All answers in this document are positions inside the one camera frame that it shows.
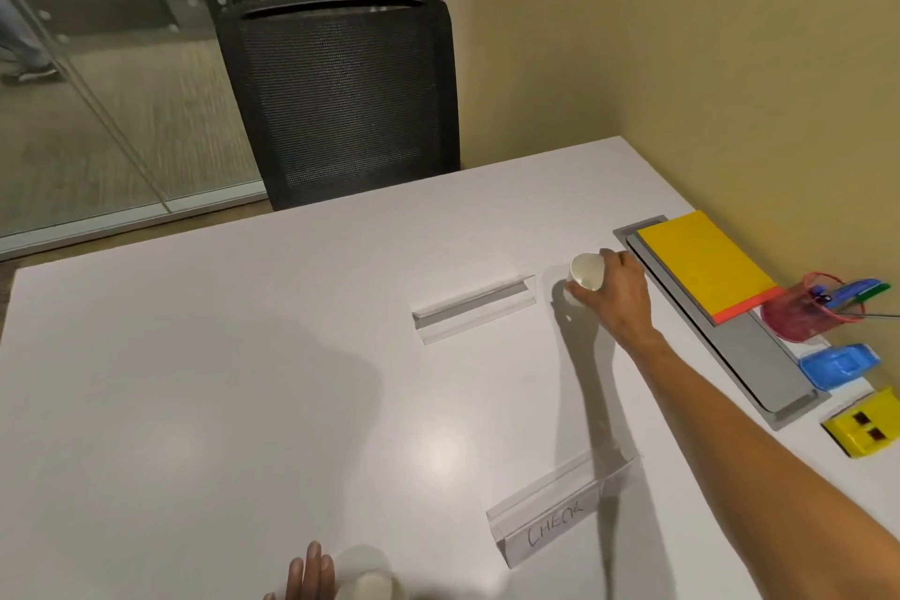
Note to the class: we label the person's right hand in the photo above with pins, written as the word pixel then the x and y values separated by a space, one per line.
pixel 626 304

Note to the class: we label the person's left hand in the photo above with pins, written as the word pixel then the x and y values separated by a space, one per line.
pixel 309 582

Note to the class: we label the person's right thumb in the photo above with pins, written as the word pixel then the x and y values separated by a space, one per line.
pixel 581 298

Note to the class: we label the person's left fingers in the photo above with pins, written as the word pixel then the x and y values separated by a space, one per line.
pixel 313 568

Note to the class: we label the white paper cup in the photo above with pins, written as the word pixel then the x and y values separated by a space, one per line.
pixel 369 582
pixel 585 271

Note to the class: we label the person's right forearm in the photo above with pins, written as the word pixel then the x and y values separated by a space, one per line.
pixel 759 452

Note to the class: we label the clear acrylic sign holder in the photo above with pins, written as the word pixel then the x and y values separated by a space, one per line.
pixel 474 311

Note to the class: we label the yellow notepad with orange edge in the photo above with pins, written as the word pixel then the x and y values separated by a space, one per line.
pixel 703 262

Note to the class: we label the pink mesh pen holder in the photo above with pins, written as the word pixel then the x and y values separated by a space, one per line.
pixel 794 318

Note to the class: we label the clear sign holder with handwriting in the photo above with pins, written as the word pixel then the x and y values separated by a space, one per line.
pixel 555 515

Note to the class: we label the blue stapler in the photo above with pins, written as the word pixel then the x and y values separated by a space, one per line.
pixel 840 364

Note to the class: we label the blue marker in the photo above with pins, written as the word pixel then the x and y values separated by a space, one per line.
pixel 854 290

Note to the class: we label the green marker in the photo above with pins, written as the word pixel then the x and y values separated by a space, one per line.
pixel 874 294

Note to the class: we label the black mesh office chair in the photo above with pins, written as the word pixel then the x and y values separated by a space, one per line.
pixel 344 93

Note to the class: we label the glass partition with white dots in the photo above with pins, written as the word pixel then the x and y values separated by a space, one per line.
pixel 140 58

